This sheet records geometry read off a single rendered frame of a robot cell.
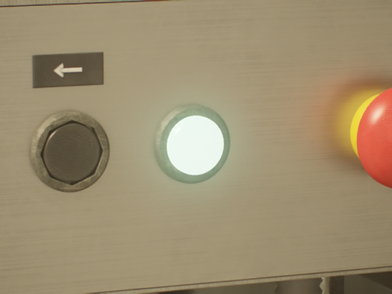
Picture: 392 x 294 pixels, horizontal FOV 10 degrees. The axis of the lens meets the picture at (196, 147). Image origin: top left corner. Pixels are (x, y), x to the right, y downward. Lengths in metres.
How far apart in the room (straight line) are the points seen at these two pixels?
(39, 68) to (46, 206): 0.05
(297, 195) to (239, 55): 0.06
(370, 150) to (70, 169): 0.11
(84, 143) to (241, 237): 0.08
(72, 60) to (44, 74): 0.01
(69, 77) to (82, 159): 0.03
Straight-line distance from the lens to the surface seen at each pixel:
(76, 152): 0.80
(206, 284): 0.83
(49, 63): 0.80
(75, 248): 0.81
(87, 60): 0.80
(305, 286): 0.94
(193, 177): 0.82
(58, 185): 0.80
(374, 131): 0.82
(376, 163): 0.83
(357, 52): 0.84
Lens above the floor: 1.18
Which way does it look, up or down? 9 degrees down
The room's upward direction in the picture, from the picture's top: straight up
